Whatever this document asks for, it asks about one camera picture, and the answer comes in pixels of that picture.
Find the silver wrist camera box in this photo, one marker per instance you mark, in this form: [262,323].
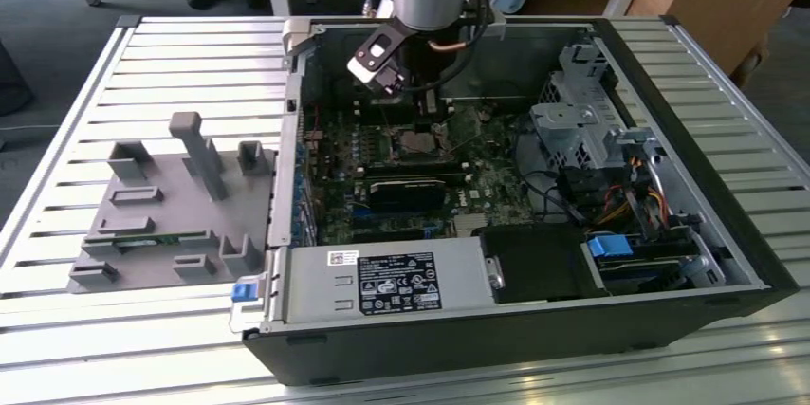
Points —
[376,56]

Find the silver power supply with label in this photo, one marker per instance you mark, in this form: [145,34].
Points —
[317,281]

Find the black RAM slot bank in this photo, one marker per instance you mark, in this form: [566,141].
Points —
[400,113]
[412,171]

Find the silver CPU plate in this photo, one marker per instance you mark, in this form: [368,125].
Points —
[421,141]

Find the silver drive cage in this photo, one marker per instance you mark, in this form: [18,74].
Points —
[564,123]

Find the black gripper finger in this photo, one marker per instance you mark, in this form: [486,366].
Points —
[437,108]
[422,108]

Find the hard disk in blue carrier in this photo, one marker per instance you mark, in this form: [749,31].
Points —
[609,248]

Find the black graphics card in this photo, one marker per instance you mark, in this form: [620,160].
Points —
[405,194]

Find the green RAM stick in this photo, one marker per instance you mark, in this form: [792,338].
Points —
[171,237]

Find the black open PC case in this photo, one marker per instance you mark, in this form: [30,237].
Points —
[444,353]

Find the blue case latch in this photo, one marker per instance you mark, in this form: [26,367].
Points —
[245,293]

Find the grey parts rack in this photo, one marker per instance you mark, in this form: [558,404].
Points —
[184,215]

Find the silver chipset heatsink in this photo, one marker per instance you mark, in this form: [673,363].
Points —
[472,225]

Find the green motherboard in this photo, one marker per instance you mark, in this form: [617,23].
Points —
[494,187]

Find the CPU socket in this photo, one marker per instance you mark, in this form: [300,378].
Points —
[388,145]

